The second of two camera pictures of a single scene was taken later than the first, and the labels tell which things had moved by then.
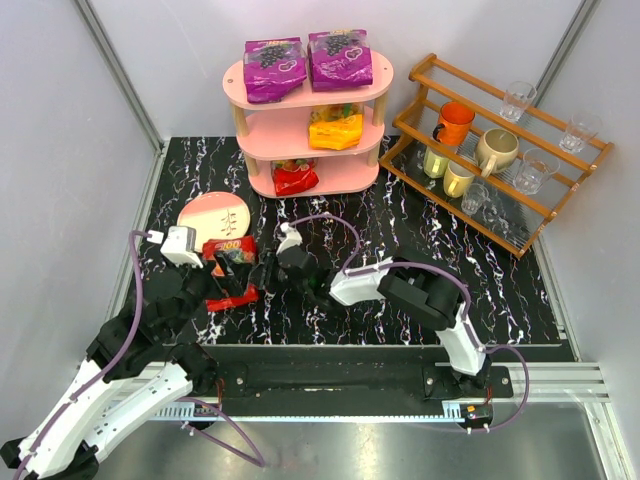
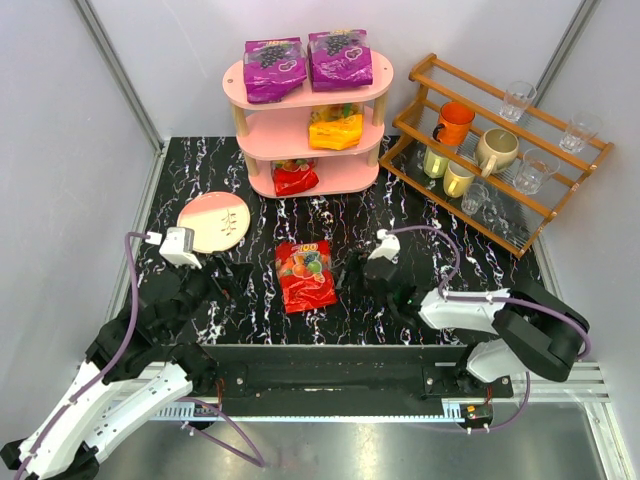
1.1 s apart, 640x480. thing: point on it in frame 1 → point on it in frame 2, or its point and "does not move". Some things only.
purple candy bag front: (339, 59) does not move
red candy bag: (293, 174) does not move
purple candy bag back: (273, 68) does not move
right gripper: (273, 272) → (360, 266)
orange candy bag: (335, 126) does not move
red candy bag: (234, 251) → (305, 273)
